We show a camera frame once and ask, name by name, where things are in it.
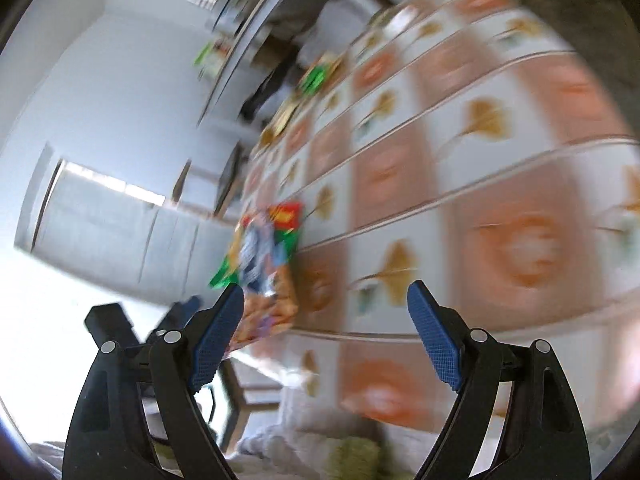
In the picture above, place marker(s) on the white side table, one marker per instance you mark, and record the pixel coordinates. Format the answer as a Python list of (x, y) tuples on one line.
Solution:
[(260, 20)]

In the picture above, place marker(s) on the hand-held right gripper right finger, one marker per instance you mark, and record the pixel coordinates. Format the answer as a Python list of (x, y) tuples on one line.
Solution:
[(435, 345)]

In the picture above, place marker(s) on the green and yellow packet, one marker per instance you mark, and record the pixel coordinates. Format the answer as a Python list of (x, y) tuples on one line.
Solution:
[(210, 55)]

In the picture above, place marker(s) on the wooden chair with black seat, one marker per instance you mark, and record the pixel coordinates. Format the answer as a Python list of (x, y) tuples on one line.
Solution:
[(227, 180)]

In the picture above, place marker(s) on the black cloth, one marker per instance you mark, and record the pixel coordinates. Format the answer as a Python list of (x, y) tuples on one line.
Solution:
[(267, 92)]

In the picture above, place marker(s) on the white towel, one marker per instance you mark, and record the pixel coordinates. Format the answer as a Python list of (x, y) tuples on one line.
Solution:
[(290, 452)]

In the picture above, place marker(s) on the orange and purple snack bag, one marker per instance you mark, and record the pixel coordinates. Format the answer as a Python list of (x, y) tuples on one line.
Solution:
[(260, 270)]

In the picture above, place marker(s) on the metal pot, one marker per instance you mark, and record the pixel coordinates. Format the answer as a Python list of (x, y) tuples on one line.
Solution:
[(230, 10)]

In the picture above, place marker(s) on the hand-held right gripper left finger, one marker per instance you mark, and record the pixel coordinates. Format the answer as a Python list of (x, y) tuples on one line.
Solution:
[(217, 340)]

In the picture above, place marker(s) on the tile patterned tablecloth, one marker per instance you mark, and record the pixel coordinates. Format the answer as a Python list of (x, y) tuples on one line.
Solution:
[(450, 210)]

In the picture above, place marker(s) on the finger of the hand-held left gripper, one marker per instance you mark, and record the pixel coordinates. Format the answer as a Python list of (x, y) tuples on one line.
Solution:
[(182, 312)]

